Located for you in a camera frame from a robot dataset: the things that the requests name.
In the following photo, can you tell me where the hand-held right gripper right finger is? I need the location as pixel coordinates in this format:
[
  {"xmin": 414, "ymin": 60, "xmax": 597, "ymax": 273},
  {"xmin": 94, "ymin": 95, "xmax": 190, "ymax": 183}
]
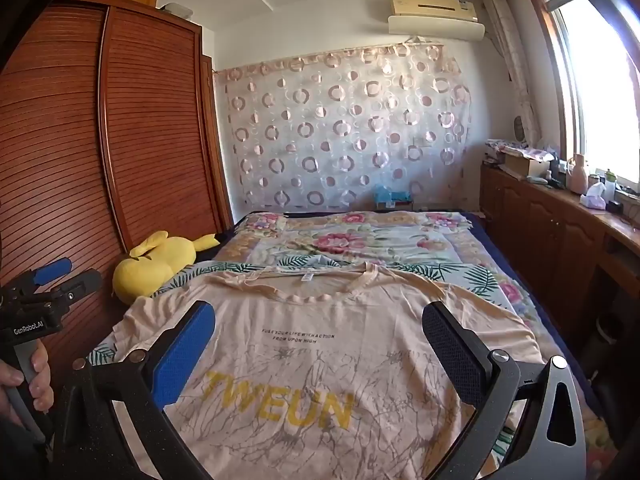
[{"xmin": 421, "ymin": 301, "xmax": 588, "ymax": 480}]

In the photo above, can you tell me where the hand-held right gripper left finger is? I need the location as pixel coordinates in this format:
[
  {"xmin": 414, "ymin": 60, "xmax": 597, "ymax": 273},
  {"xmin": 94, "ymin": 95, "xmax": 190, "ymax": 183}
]
[{"xmin": 52, "ymin": 300, "xmax": 217, "ymax": 480}]

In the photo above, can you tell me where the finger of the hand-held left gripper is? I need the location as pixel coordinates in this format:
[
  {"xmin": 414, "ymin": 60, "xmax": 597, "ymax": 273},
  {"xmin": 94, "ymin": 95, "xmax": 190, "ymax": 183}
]
[
  {"xmin": 31, "ymin": 258, "xmax": 74, "ymax": 288},
  {"xmin": 46, "ymin": 268, "xmax": 104, "ymax": 307}
]

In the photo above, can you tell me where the beige printed t-shirt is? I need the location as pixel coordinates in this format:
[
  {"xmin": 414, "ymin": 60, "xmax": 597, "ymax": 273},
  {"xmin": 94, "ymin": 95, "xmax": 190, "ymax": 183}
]
[{"xmin": 111, "ymin": 261, "xmax": 546, "ymax": 480}]

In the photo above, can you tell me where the person's left hand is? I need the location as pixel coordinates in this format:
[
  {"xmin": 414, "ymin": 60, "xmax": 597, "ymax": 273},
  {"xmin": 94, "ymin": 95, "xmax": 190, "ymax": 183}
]
[{"xmin": 0, "ymin": 342, "xmax": 55, "ymax": 428}]

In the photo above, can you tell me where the yellow plush toy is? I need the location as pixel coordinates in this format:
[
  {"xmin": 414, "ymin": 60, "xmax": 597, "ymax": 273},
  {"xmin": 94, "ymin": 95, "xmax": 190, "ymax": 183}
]
[{"xmin": 112, "ymin": 230, "xmax": 221, "ymax": 305}]

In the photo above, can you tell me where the leaf print sheet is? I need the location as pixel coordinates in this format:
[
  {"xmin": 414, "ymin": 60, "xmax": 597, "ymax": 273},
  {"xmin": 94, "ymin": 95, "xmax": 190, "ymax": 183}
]
[{"xmin": 87, "ymin": 254, "xmax": 516, "ymax": 367}]

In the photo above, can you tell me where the wooden slatted wardrobe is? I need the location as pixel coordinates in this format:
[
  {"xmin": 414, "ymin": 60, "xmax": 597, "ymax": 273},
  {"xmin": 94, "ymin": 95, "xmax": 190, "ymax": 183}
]
[{"xmin": 0, "ymin": 0, "xmax": 234, "ymax": 361}]

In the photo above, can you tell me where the floral blanket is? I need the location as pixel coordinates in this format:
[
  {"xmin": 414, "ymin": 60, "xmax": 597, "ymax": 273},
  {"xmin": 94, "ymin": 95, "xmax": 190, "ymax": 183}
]
[{"xmin": 215, "ymin": 210, "xmax": 617, "ymax": 466}]

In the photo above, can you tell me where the wooden sideboard cabinet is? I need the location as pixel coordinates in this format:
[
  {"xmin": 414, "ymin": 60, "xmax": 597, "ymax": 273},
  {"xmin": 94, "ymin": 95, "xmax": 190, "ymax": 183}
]
[{"xmin": 479, "ymin": 160, "xmax": 640, "ymax": 361}]

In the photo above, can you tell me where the dark round object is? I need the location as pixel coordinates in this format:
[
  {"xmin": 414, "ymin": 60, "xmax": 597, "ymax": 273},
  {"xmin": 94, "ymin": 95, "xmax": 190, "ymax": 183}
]
[{"xmin": 592, "ymin": 305, "xmax": 636, "ymax": 361}]

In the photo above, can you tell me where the blue packet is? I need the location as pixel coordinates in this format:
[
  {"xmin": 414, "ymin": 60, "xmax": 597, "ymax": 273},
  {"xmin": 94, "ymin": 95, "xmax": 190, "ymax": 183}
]
[{"xmin": 372, "ymin": 185, "xmax": 413, "ymax": 204}]

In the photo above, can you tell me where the white tissue pack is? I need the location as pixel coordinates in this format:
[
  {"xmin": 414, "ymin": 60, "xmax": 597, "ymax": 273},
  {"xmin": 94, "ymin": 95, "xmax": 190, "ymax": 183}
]
[{"xmin": 580, "ymin": 182, "xmax": 608, "ymax": 209}]

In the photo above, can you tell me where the floral printed box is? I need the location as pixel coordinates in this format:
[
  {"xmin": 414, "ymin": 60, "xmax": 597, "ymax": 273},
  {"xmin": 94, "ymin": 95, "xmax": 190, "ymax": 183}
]
[{"xmin": 485, "ymin": 139, "xmax": 556, "ymax": 161}]

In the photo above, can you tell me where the pink bottle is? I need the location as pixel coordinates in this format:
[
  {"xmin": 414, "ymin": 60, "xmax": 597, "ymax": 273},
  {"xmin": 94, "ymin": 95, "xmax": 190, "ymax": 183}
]
[{"xmin": 566, "ymin": 154, "xmax": 590, "ymax": 196}]

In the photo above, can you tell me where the circle pattern sheer curtain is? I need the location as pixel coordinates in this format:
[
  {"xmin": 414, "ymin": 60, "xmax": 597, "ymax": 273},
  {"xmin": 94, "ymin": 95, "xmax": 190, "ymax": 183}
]
[{"xmin": 212, "ymin": 40, "xmax": 474, "ymax": 212}]

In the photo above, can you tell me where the white window curtain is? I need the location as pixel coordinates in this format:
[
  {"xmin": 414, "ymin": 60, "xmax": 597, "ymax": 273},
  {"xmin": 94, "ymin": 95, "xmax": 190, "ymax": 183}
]
[{"xmin": 482, "ymin": 0, "xmax": 543, "ymax": 146}]

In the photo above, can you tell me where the white air conditioner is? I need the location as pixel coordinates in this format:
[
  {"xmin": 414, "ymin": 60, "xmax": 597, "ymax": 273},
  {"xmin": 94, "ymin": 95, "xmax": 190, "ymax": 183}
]
[{"xmin": 387, "ymin": 0, "xmax": 487, "ymax": 43}]

